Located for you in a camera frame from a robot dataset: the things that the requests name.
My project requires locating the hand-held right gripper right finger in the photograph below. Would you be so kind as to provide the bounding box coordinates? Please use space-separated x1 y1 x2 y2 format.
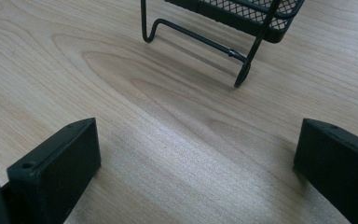
293 118 358 224

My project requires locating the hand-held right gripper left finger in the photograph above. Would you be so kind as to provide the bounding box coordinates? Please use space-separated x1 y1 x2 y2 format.
7 117 102 224

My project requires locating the black wire basket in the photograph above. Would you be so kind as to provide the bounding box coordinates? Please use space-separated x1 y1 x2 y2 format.
140 0 306 89

